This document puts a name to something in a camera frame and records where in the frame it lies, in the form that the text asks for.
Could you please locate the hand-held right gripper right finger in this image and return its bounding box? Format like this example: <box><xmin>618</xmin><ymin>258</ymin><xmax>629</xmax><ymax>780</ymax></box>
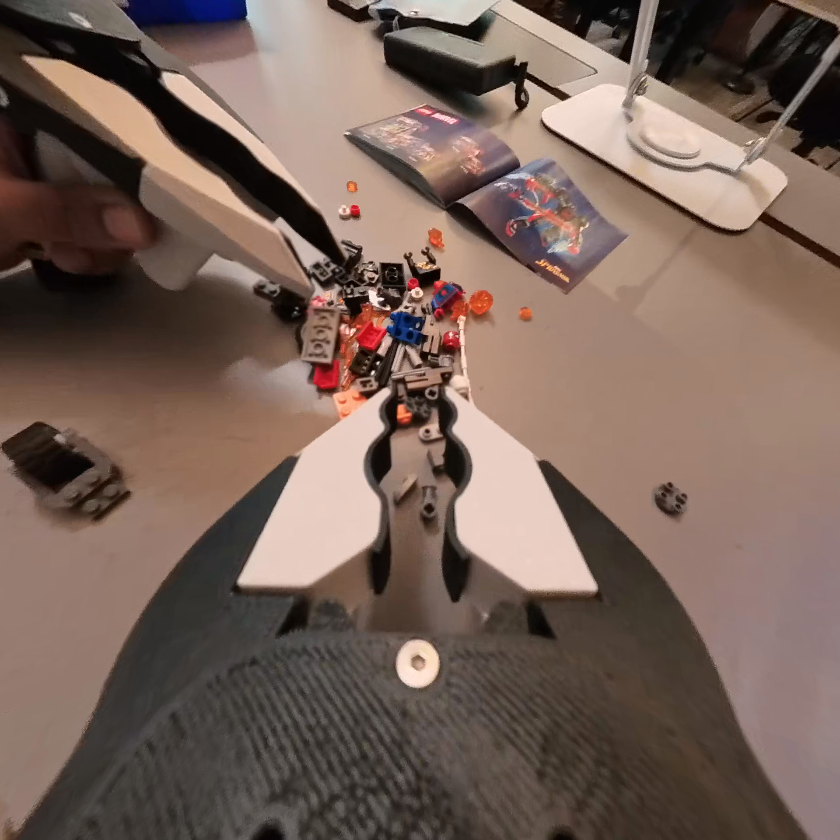
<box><xmin>438</xmin><ymin>392</ymin><xmax>600</xmax><ymax>618</ymax></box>

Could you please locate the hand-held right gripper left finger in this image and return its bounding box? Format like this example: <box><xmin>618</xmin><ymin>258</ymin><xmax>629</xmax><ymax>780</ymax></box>
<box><xmin>235</xmin><ymin>386</ymin><xmax>401</xmax><ymax>618</ymax></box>

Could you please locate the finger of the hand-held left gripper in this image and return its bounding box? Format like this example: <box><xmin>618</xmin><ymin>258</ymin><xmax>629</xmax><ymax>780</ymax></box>
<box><xmin>21</xmin><ymin>54</ymin><xmax>317</xmax><ymax>298</ymax></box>
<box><xmin>118</xmin><ymin>64</ymin><xmax>347</xmax><ymax>265</ymax></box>

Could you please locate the pile of lego pieces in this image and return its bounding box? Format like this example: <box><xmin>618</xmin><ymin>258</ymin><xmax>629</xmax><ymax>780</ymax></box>
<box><xmin>252</xmin><ymin>239</ymin><xmax>498</xmax><ymax>521</ymax></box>

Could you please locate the lego instruction booklet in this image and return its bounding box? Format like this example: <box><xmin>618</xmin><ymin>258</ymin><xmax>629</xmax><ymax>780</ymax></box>
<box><xmin>344</xmin><ymin>105</ymin><xmax>630</xmax><ymax>295</ymax></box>

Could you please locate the person's left hand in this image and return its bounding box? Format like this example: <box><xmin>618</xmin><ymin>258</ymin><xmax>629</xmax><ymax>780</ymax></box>
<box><xmin>0</xmin><ymin>118</ymin><xmax>160</xmax><ymax>275</ymax></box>

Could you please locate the blue plastic bin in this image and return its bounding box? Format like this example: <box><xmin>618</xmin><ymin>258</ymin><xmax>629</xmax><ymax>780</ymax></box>
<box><xmin>128</xmin><ymin>0</ymin><xmax>248</xmax><ymax>27</ymax></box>

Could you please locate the black zip pouch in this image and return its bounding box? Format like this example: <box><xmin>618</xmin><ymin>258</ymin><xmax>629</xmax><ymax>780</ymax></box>
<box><xmin>382</xmin><ymin>26</ymin><xmax>530</xmax><ymax>110</ymax></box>

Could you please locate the white metal stand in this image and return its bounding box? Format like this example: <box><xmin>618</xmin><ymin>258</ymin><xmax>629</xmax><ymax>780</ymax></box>
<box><xmin>541</xmin><ymin>0</ymin><xmax>840</xmax><ymax>232</ymax></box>

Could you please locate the dark grey lego frame assembly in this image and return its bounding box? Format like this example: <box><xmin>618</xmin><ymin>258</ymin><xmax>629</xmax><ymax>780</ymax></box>
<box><xmin>0</xmin><ymin>420</ymin><xmax>131</xmax><ymax>523</ymax></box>

